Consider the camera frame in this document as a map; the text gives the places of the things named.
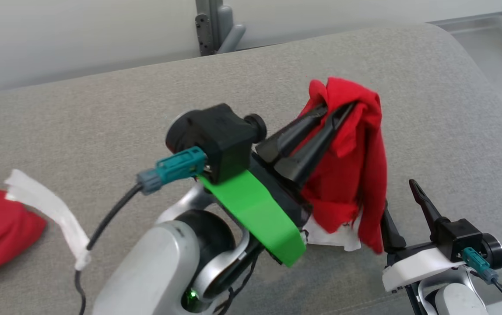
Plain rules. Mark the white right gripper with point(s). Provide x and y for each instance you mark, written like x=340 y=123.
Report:
x=417 y=269

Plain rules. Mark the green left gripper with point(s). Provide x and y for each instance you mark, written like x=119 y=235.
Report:
x=255 y=210

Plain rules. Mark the red shirt with white sleeves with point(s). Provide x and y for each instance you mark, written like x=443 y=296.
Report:
x=347 y=175

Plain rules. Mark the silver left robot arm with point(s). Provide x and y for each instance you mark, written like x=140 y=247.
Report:
x=154 y=271

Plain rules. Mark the grey fabric sofa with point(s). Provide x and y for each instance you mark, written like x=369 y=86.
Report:
x=102 y=131

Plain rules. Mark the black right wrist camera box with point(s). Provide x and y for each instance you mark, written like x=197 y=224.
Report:
x=461 y=236

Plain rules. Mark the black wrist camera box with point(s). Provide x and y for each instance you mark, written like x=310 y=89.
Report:
x=461 y=236
x=215 y=131

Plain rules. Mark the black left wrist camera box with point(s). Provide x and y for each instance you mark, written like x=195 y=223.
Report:
x=215 y=131

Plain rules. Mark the grey metal post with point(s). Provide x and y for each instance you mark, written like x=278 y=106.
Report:
x=207 y=26

